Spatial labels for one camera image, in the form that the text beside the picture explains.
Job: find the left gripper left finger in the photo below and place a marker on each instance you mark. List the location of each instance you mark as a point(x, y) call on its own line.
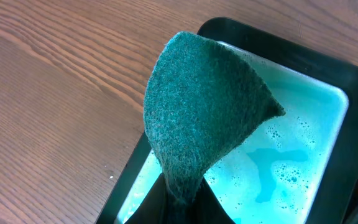
point(153, 208)

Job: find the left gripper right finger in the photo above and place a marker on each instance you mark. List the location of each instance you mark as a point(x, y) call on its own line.
point(207, 208)

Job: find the black rectangular tray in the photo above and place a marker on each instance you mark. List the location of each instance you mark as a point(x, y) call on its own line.
point(341, 172)

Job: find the green yellow scrub sponge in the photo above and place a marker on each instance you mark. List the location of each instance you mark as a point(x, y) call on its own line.
point(202, 100)

